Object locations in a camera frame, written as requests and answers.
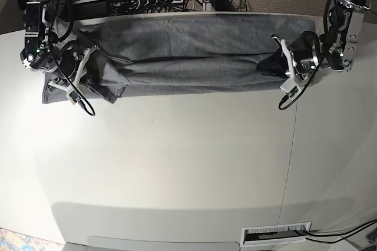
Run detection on black power strip red switch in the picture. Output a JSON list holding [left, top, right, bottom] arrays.
[[108, 0, 186, 16]]

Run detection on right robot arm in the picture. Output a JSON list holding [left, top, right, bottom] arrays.
[[20, 0, 84, 79]]

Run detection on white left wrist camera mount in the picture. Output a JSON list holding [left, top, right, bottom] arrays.
[[272, 34, 309, 101]]

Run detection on table cable grommet slot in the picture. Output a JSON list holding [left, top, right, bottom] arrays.
[[240, 222, 312, 247]]

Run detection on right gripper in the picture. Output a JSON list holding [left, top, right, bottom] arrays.
[[52, 41, 99, 85]]

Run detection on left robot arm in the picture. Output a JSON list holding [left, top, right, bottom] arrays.
[[257, 0, 370, 82]]

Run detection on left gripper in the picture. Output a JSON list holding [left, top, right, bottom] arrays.
[[256, 31, 321, 83]]

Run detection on black cables at table edge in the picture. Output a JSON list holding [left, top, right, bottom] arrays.
[[303, 218, 377, 243]]

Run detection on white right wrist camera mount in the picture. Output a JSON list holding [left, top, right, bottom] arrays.
[[48, 45, 99, 116]]

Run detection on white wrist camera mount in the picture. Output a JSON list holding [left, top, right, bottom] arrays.
[[272, 34, 309, 101], [48, 45, 99, 116]]

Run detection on grey T-shirt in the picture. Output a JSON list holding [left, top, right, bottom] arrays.
[[41, 12, 316, 105]]

